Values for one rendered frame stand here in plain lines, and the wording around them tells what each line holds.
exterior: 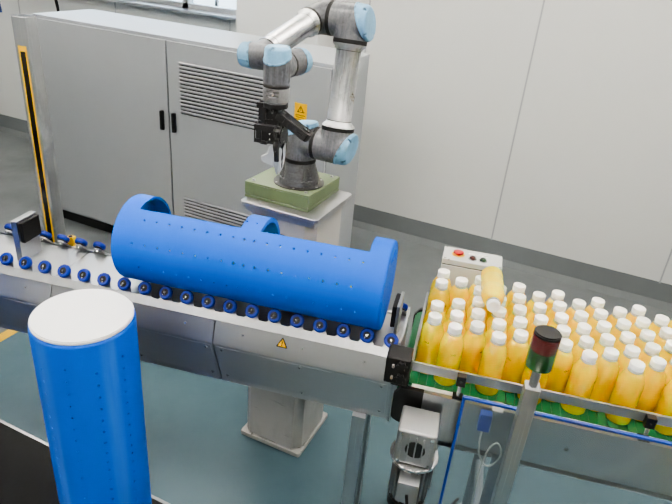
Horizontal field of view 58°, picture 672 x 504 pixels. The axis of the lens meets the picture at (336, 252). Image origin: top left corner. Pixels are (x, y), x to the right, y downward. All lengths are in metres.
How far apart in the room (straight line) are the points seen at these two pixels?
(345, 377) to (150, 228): 0.77
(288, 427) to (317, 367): 0.83
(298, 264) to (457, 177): 2.88
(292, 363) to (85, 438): 0.64
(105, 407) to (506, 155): 3.29
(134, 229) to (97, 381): 0.48
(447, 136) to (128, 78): 2.18
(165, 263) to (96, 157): 2.59
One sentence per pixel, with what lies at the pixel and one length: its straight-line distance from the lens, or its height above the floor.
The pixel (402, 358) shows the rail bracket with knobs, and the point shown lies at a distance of 1.74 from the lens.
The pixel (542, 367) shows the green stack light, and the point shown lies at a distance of 1.53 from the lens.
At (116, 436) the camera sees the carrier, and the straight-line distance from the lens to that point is 1.98.
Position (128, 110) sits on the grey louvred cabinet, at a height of 0.96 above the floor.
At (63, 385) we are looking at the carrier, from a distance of 1.85.
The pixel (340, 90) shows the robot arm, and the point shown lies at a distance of 2.13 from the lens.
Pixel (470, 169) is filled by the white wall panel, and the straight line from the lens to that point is 4.51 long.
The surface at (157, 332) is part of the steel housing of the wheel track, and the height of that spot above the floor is 0.82.
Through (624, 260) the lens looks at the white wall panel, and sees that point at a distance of 4.60.
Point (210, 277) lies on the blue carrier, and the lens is 1.90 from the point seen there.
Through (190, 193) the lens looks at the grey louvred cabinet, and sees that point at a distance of 4.03.
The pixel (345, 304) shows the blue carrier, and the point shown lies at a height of 1.08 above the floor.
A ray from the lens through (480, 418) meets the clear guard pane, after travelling 1.79.
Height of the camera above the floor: 2.03
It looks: 27 degrees down
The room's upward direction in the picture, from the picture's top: 5 degrees clockwise
